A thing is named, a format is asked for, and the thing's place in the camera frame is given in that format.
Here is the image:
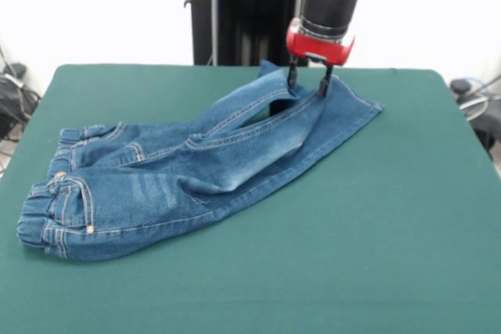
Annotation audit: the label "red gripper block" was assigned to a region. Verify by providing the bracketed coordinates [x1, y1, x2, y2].
[285, 18, 356, 97]

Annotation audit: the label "blue denim jeans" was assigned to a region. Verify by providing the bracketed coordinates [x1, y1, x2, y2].
[16, 59, 385, 264]

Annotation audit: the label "dark green table cloth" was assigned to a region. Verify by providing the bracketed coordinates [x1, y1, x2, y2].
[0, 63, 501, 334]

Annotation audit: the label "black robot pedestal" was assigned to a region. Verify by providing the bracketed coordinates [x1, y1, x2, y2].
[182, 0, 314, 68]

